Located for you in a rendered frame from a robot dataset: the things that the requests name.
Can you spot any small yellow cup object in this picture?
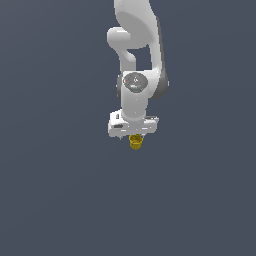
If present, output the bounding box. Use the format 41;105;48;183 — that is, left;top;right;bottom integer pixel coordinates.
128;133;145;151

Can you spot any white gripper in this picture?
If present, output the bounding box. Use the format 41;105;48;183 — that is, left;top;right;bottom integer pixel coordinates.
107;109;160;138

